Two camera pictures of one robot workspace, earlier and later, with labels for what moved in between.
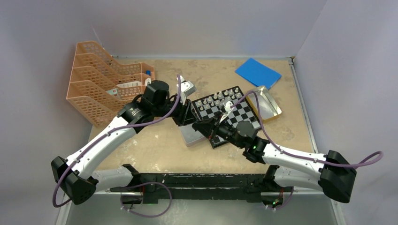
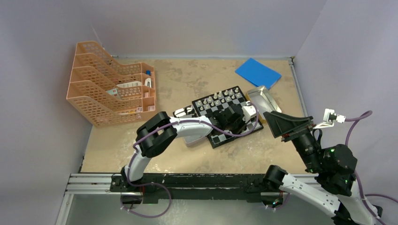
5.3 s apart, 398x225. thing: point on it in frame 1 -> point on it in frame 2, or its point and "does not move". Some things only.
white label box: (129, 84) does not move
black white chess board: (208, 106) does not move
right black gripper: (207, 127) -> (285, 125)
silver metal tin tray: (191, 137) does not move
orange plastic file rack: (99, 88) does not move
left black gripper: (184, 116) -> (242, 123)
